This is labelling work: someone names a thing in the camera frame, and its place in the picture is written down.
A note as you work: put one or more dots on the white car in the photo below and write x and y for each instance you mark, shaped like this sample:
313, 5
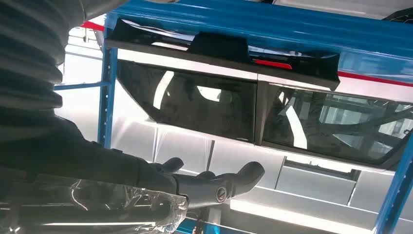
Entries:
200, 106

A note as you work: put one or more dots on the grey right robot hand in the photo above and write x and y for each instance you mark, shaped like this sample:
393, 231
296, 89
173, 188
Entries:
64, 155

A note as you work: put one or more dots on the red barrier belt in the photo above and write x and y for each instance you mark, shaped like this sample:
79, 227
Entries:
371, 78
92, 26

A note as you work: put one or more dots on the blue steel shelf rack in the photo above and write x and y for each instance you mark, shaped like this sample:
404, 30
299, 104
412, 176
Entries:
290, 25

